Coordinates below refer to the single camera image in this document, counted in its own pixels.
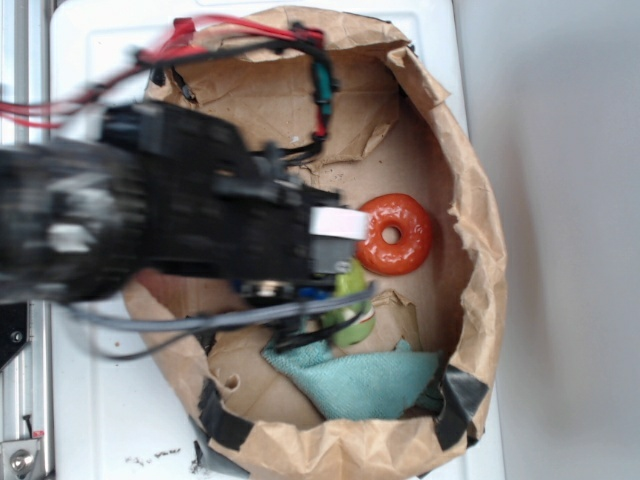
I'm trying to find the grey cable bundle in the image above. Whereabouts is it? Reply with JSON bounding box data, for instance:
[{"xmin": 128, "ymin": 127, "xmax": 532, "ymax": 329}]
[{"xmin": 64, "ymin": 282, "xmax": 376, "ymax": 362}]

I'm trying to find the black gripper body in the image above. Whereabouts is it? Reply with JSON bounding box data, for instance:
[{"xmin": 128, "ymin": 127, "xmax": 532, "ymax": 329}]
[{"xmin": 100, "ymin": 101, "xmax": 357, "ymax": 290}]

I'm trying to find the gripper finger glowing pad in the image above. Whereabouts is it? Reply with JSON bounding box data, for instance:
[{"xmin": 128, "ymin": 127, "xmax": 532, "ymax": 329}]
[{"xmin": 309, "ymin": 206, "xmax": 370, "ymax": 240}]

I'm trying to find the red wire bundle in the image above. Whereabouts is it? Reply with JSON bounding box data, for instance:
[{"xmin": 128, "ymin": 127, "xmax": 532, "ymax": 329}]
[{"xmin": 0, "ymin": 14, "xmax": 326, "ymax": 130}]

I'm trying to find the orange glazed donut toy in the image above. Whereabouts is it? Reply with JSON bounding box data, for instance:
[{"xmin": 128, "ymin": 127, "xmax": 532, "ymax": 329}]
[{"xmin": 356, "ymin": 193, "xmax": 432, "ymax": 276}]

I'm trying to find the green plush frog toy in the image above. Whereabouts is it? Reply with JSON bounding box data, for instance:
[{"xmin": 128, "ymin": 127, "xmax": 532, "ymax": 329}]
[{"xmin": 321, "ymin": 258, "xmax": 376, "ymax": 348}]

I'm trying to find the brown paper bag tray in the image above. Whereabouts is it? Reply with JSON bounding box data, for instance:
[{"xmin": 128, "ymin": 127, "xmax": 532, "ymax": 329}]
[{"xmin": 144, "ymin": 3, "xmax": 507, "ymax": 479}]

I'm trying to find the metal corner bracket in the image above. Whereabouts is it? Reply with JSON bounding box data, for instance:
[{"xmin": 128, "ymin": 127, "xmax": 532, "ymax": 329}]
[{"xmin": 1, "ymin": 439, "xmax": 44, "ymax": 480}]

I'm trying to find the aluminium frame rail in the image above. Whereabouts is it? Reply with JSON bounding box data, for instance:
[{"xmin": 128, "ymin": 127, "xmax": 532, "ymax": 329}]
[{"xmin": 1, "ymin": 1, "xmax": 57, "ymax": 479}]

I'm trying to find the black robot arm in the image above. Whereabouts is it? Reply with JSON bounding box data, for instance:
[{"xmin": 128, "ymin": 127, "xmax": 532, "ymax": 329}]
[{"xmin": 1, "ymin": 102, "xmax": 369, "ymax": 303}]

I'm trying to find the teal cloth towel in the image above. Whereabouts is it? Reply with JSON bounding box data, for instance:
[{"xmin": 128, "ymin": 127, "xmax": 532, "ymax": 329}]
[{"xmin": 262, "ymin": 340, "xmax": 440, "ymax": 421}]

